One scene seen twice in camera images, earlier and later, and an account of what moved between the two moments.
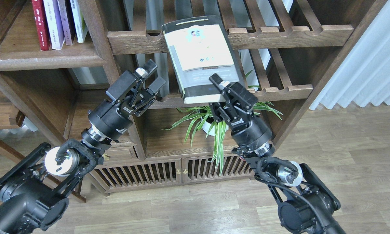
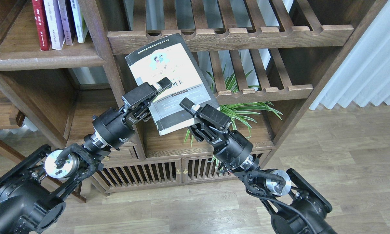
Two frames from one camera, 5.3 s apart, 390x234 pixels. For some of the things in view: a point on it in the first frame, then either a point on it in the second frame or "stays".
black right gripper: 252,135 to 230,147
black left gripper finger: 128,79 to 144,91
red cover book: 42,25 stays
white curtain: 373,72 stays
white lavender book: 54,23 stays
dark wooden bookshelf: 153,93 stays
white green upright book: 80,28 stays
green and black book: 198,46 to 170,58
